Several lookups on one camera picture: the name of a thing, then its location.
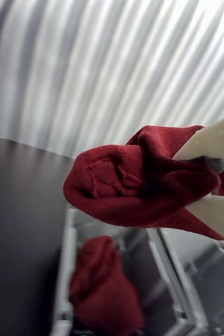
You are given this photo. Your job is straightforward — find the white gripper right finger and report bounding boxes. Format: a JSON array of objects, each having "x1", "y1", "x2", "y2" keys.
[{"x1": 187, "y1": 194, "x2": 224, "y2": 246}]

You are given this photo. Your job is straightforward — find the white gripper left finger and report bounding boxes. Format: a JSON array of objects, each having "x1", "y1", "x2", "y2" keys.
[{"x1": 172, "y1": 112, "x2": 224, "y2": 174}]

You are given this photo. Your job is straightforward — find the dark red sock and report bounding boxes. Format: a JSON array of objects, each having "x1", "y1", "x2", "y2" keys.
[
  {"x1": 62, "y1": 125, "x2": 224, "y2": 242},
  {"x1": 69, "y1": 235, "x2": 145, "y2": 336}
]

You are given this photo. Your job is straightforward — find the grey plastic storage bin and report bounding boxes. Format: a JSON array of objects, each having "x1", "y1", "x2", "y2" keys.
[
  {"x1": 51, "y1": 207, "x2": 196, "y2": 336},
  {"x1": 158, "y1": 228, "x2": 224, "y2": 336}
]

